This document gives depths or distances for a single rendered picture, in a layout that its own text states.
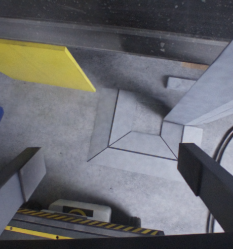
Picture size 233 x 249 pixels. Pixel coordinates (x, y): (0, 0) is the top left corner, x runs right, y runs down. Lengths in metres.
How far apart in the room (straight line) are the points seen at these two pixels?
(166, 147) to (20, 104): 0.80
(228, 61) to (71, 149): 0.79
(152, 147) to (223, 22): 0.57
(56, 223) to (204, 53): 0.66
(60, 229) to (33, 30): 0.62
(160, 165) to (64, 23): 0.69
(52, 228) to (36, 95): 0.69
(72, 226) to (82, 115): 0.53
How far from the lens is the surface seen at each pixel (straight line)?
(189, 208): 0.96
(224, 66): 0.36
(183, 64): 1.01
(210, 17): 0.51
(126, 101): 0.91
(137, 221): 0.83
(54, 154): 0.99
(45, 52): 0.66
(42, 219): 0.68
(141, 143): 0.87
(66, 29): 0.62
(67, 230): 0.66
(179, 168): 0.17
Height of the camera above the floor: 0.89
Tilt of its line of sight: 80 degrees down
